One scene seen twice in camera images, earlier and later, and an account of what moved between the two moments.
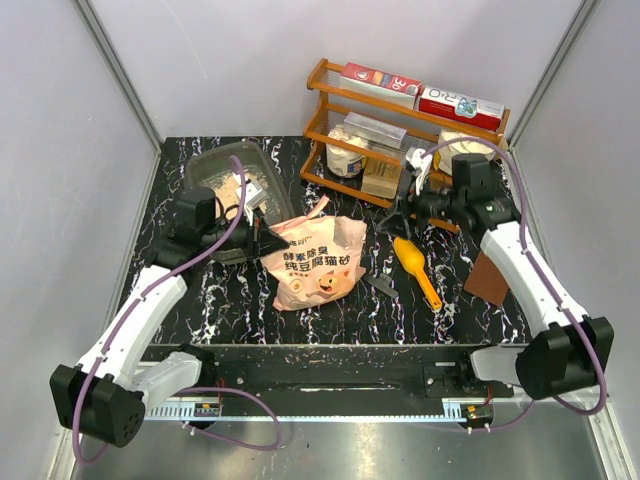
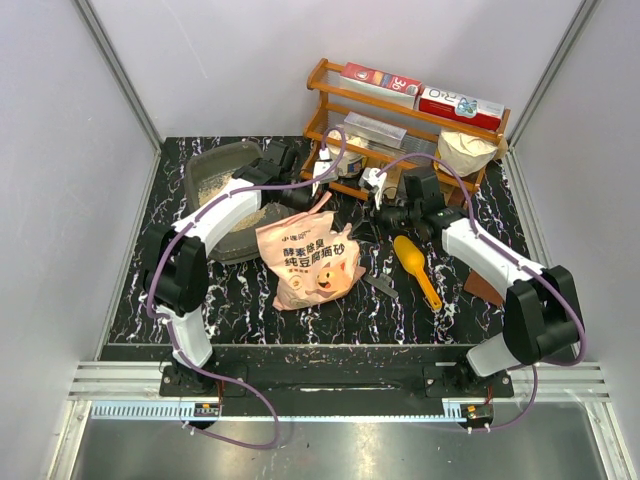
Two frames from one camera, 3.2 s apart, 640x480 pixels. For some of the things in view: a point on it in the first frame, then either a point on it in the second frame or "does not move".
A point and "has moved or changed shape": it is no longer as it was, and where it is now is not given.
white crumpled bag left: x=341 y=161 does not move
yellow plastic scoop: x=412 y=259 does not move
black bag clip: x=381 y=283 does not move
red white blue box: x=461 y=107 does not move
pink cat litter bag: x=322 y=263 has moved or changed shape
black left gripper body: x=237 y=238 -> x=297 y=198
